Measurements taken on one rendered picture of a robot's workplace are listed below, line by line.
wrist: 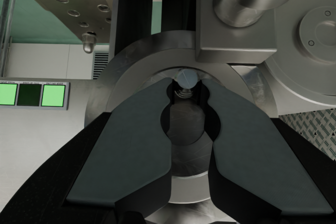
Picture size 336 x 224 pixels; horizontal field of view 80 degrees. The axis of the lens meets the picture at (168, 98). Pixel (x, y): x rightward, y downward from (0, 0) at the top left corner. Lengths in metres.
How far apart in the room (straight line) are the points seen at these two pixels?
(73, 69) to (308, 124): 3.14
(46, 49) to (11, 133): 3.01
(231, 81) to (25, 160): 0.53
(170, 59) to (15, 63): 3.65
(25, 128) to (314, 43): 0.58
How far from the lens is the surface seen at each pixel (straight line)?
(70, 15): 0.50
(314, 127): 0.32
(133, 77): 0.16
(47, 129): 0.57
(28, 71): 3.62
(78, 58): 3.30
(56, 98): 0.56
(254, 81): 0.17
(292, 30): 0.21
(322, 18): 0.22
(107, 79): 0.17
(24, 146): 0.60
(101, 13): 0.46
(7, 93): 0.63
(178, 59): 0.16
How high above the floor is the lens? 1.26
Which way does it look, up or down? 9 degrees down
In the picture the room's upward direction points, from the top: 178 degrees counter-clockwise
